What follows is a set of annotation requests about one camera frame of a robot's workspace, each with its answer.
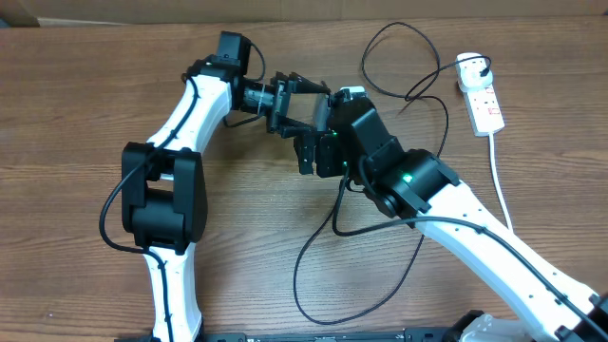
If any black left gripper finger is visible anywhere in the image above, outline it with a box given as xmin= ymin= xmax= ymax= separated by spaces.
xmin=279 ymin=117 xmax=317 ymax=139
xmin=289 ymin=72 xmax=331 ymax=94

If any blue Galaxy smartphone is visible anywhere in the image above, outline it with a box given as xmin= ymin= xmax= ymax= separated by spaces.
xmin=313 ymin=93 xmax=331 ymax=131

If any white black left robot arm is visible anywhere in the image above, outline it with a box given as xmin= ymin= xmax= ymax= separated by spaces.
xmin=117 ymin=31 xmax=331 ymax=341

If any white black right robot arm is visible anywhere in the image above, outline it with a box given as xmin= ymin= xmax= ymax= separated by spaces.
xmin=313 ymin=90 xmax=607 ymax=341

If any white charger plug adapter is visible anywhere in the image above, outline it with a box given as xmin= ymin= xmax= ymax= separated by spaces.
xmin=455 ymin=52 xmax=493 ymax=93

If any white power extension strip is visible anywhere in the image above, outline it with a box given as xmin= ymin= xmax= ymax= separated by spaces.
xmin=464 ymin=85 xmax=505 ymax=137

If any brown cardboard panel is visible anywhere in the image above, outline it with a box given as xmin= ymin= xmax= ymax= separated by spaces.
xmin=1 ymin=0 xmax=607 ymax=27

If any white extension strip cord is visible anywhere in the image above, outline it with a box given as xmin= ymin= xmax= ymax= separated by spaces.
xmin=487 ymin=132 xmax=515 ymax=233

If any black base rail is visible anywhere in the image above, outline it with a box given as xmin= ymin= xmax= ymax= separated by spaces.
xmin=113 ymin=326 xmax=452 ymax=342

